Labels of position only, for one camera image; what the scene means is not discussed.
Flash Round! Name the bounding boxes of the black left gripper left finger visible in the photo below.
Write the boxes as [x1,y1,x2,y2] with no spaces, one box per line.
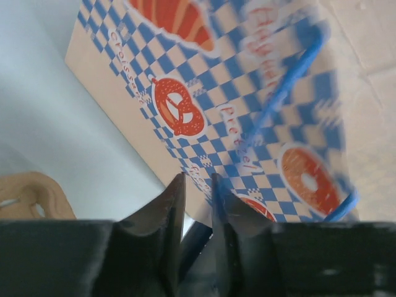
[1,173,186,296]

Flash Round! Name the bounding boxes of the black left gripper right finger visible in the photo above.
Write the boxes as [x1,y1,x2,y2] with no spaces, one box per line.
[212,174,395,296]

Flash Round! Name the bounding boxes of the single brown pulp cup carrier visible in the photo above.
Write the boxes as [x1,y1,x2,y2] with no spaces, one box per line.
[1,171,76,220]

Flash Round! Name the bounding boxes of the blue checkered paper bag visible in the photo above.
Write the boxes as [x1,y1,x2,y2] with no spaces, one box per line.
[64,0,396,236]

